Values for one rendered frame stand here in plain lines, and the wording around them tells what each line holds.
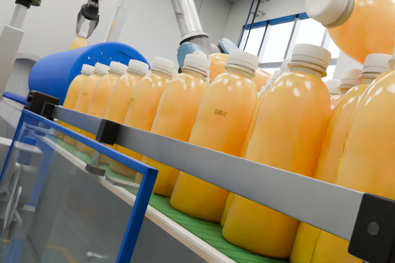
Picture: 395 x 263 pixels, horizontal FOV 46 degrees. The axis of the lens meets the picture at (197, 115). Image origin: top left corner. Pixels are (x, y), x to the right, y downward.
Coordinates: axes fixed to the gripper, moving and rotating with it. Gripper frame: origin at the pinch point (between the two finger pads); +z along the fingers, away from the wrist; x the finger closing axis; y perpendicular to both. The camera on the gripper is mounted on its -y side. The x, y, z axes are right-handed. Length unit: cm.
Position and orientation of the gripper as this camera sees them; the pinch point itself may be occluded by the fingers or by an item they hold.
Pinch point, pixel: (83, 34)
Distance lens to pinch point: 226.8
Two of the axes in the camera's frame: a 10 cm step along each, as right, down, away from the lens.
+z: -3.0, 9.5, -0.7
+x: -8.4, -3.0, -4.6
